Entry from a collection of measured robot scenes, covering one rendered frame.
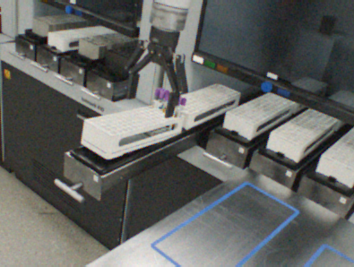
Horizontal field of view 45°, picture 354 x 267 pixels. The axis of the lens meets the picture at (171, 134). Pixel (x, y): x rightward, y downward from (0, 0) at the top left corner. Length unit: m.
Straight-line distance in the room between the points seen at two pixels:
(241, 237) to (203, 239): 0.08
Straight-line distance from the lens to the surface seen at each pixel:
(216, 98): 1.41
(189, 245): 0.85
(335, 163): 1.20
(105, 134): 1.02
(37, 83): 1.90
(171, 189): 1.49
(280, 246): 0.91
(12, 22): 2.14
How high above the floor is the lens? 1.38
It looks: 27 degrees down
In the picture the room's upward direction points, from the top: 10 degrees clockwise
